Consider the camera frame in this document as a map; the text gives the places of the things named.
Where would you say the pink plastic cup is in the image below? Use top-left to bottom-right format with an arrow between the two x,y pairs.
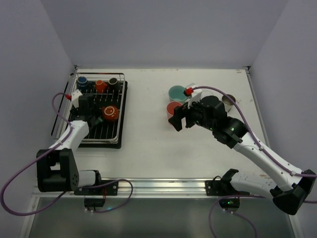
166,101 -> 182,125

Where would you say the large green mug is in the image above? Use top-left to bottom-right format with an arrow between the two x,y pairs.
168,85 -> 188,104

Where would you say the red smiley mug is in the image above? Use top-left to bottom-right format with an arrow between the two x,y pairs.
101,105 -> 119,122

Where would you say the metal tin cup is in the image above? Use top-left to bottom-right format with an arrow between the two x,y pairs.
221,94 -> 236,113

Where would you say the small green teacup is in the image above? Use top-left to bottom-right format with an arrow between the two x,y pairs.
95,117 -> 103,125

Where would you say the clear glass tumbler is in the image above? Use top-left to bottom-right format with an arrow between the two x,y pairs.
201,90 -> 214,99

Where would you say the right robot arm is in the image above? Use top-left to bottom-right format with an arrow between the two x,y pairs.
168,96 -> 316,215

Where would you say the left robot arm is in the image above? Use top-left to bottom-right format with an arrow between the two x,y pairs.
36,95 -> 101,192

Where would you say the black drip tray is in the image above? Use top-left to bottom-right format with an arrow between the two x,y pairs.
69,80 -> 128,149

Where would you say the small orange cup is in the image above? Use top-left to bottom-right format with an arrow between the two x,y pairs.
95,80 -> 107,94

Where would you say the blue cup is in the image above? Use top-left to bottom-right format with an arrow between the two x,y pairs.
76,76 -> 89,93

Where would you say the black cup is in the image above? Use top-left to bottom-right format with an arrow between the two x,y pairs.
108,77 -> 121,91

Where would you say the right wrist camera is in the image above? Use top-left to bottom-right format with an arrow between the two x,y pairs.
187,89 -> 202,109

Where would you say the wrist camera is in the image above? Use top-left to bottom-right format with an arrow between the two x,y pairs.
71,89 -> 83,108
187,89 -> 202,109

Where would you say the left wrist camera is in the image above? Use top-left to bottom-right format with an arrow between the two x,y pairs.
71,89 -> 83,108

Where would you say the metal wire dish rack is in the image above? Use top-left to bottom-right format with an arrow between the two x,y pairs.
64,72 -> 128,149

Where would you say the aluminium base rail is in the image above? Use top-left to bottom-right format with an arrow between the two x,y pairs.
33,177 -> 273,199

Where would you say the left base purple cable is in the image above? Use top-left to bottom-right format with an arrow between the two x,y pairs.
89,178 -> 135,214

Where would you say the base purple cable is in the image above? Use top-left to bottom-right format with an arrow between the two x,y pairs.
89,178 -> 135,214
209,194 -> 257,238

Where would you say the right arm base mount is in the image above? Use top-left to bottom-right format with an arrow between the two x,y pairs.
205,169 -> 240,212

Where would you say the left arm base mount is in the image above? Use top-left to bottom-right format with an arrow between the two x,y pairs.
74,180 -> 119,213

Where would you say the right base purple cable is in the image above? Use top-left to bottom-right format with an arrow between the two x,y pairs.
209,194 -> 257,238

